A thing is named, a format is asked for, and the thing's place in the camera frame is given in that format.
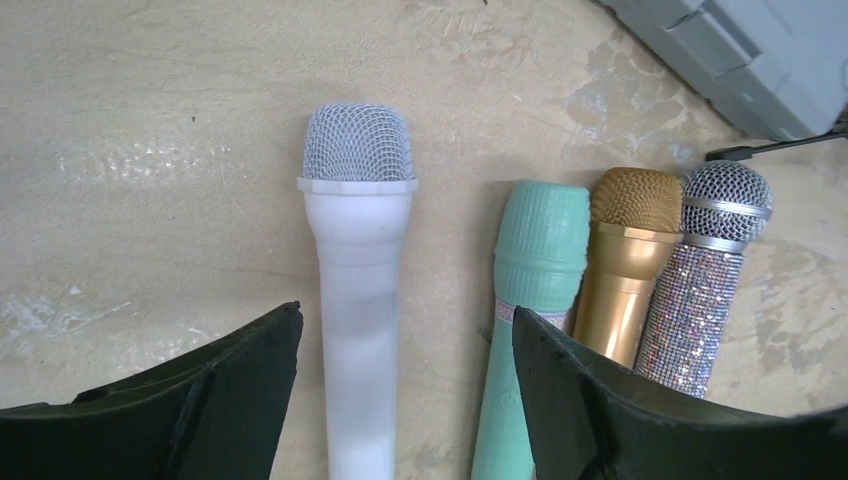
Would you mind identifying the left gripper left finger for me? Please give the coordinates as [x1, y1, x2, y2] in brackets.
[1, 302, 304, 479]

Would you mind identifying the white microphone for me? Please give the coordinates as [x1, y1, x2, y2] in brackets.
[297, 103, 419, 479]

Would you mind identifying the black tripod shock mount stand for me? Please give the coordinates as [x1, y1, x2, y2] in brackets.
[705, 122, 847, 162]

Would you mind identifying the mint green microphone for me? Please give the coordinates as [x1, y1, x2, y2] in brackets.
[471, 180, 590, 479]

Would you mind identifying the grey plastic case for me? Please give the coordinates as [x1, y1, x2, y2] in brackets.
[605, 0, 847, 141]

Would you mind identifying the gold microphone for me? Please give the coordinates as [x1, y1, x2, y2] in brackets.
[572, 167, 683, 368]

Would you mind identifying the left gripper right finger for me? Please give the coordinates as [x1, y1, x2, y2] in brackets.
[512, 307, 847, 479]

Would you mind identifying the glitter silver microphone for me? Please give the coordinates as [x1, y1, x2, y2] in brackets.
[634, 160, 773, 398]

